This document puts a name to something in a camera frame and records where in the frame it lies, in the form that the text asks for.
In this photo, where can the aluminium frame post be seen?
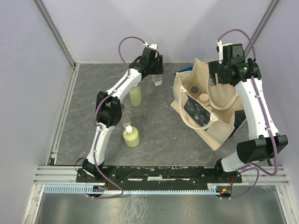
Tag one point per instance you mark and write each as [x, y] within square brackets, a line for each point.
[40, 5]
[264, 20]

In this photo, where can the clear square bottle back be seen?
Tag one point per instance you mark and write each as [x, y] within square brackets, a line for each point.
[157, 79]

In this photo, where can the light blue cable duct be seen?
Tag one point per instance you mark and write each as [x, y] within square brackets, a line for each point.
[152, 188]

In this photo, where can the blue cloth behind bag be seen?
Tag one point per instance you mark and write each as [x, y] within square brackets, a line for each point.
[184, 70]

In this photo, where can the right aluminium frame post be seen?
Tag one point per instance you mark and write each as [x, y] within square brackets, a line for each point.
[264, 20]

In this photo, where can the beige jar wide lid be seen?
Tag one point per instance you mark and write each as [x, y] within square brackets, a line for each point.
[203, 98]

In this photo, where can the green bottle beige flip cap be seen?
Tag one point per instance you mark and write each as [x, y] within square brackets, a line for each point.
[135, 96]

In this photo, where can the left aluminium frame post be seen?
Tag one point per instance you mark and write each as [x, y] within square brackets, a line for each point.
[40, 5]

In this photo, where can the aluminium front rail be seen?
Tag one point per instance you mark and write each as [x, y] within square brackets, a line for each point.
[67, 175]

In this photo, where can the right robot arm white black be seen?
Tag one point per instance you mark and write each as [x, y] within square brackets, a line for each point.
[265, 141]

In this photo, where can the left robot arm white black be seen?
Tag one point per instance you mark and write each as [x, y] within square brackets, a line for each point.
[108, 104]

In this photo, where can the small circuit board red led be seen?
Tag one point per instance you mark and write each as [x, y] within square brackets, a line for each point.
[226, 192]

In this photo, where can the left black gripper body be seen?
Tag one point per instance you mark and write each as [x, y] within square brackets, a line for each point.
[154, 66]

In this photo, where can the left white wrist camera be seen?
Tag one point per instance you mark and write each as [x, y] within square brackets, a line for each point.
[152, 46]

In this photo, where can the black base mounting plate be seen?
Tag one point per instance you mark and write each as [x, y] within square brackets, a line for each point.
[123, 174]

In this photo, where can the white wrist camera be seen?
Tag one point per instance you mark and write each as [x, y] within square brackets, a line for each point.
[152, 46]
[224, 52]

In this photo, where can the beige canvas tote bag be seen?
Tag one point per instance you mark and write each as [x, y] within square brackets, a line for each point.
[227, 114]

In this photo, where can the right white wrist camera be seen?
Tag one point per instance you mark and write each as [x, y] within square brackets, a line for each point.
[224, 52]

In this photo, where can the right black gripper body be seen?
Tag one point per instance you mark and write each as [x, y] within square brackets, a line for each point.
[216, 64]

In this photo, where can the yellow green pump bottle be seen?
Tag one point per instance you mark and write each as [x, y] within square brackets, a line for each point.
[131, 136]

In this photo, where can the clear square bottle dark cap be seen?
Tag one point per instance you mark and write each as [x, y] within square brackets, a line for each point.
[125, 120]

